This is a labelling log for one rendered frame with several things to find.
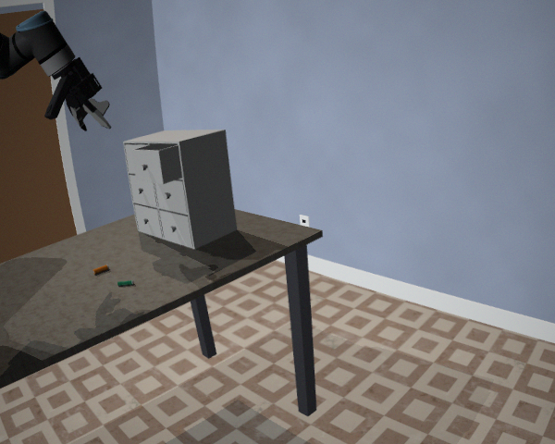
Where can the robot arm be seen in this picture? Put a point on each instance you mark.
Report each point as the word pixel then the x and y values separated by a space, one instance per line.
pixel 38 37

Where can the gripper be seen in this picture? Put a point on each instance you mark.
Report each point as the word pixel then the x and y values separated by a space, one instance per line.
pixel 77 71

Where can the orange battery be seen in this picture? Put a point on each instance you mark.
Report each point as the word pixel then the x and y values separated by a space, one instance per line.
pixel 100 269

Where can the grey chest of drawers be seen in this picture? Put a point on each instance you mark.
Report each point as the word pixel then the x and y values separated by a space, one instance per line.
pixel 206 178

